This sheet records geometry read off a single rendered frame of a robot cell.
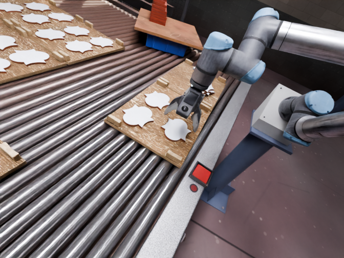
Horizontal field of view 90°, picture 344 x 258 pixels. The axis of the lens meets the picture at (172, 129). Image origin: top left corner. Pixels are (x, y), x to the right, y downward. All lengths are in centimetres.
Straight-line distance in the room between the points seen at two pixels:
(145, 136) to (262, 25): 52
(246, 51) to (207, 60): 11
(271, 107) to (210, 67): 67
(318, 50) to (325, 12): 517
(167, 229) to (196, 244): 105
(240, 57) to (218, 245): 144
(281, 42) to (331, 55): 13
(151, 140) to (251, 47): 45
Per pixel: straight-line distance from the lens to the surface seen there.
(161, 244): 56
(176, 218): 58
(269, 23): 65
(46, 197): 59
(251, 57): 59
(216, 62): 57
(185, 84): 107
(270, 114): 116
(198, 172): 67
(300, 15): 574
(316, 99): 102
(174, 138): 69
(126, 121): 70
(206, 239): 165
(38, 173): 64
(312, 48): 65
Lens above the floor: 145
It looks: 44 degrees down
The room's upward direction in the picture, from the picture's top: 24 degrees clockwise
